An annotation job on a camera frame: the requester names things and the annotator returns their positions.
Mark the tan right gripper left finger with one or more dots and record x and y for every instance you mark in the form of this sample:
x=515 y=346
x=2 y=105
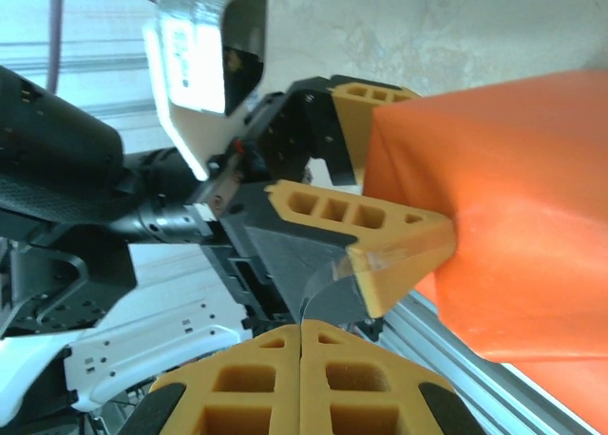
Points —
x=285 y=373

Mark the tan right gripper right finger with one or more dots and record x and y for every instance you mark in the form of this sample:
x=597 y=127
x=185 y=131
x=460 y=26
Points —
x=313 y=373

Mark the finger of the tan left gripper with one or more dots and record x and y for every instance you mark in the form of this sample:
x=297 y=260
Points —
x=380 y=245
x=304 y=126

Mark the clear adhesive tape strip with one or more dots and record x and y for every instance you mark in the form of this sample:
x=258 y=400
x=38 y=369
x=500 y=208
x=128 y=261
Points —
x=323 y=283

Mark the orange wrapping paper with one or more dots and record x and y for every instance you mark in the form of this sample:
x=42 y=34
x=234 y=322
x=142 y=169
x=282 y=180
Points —
x=499 y=193

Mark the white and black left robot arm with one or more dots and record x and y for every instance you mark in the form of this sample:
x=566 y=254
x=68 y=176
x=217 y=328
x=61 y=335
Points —
x=142 y=340

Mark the aluminium frame rails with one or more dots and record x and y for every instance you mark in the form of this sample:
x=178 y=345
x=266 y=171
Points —
x=427 y=354

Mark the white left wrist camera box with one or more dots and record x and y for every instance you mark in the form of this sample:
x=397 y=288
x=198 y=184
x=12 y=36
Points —
x=199 y=50

